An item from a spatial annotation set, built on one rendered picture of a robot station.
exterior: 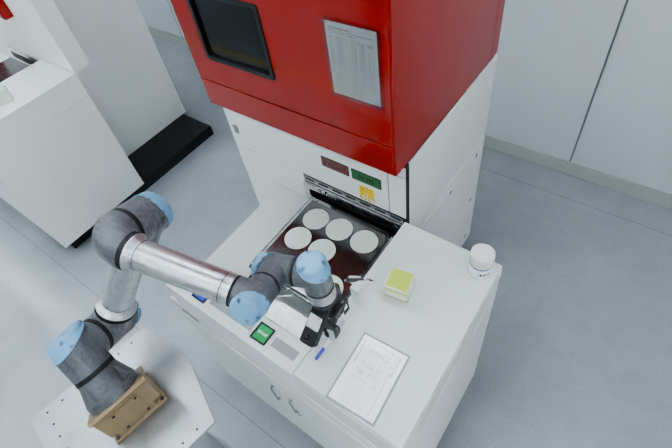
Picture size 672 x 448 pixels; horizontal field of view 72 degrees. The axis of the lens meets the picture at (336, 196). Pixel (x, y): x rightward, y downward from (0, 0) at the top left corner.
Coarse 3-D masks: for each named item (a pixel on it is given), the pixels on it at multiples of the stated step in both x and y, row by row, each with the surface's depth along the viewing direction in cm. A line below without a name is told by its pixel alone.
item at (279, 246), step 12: (312, 204) 178; (300, 216) 175; (336, 216) 172; (288, 228) 171; (324, 228) 169; (360, 228) 167; (372, 228) 167; (276, 240) 168; (312, 240) 166; (336, 240) 165; (348, 240) 165; (384, 240) 163; (276, 252) 165; (288, 252) 164; (300, 252) 164; (336, 252) 162; (348, 252) 161; (372, 252) 160; (336, 264) 159; (348, 264) 158; (360, 264) 157; (300, 288) 154; (348, 288) 152
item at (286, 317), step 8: (272, 304) 153; (280, 304) 153; (272, 312) 151; (280, 312) 151; (288, 312) 151; (296, 312) 150; (272, 320) 150; (280, 320) 149; (288, 320) 149; (296, 320) 149; (304, 320) 148; (288, 328) 147; (296, 328) 147; (296, 336) 145
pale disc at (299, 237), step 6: (294, 228) 171; (300, 228) 171; (288, 234) 170; (294, 234) 169; (300, 234) 169; (306, 234) 169; (288, 240) 168; (294, 240) 167; (300, 240) 167; (306, 240) 167; (288, 246) 166; (294, 246) 166; (300, 246) 165
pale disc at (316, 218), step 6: (312, 210) 176; (318, 210) 176; (324, 210) 175; (306, 216) 174; (312, 216) 174; (318, 216) 174; (324, 216) 173; (306, 222) 172; (312, 222) 172; (318, 222) 172; (324, 222) 171; (312, 228) 170; (318, 228) 170
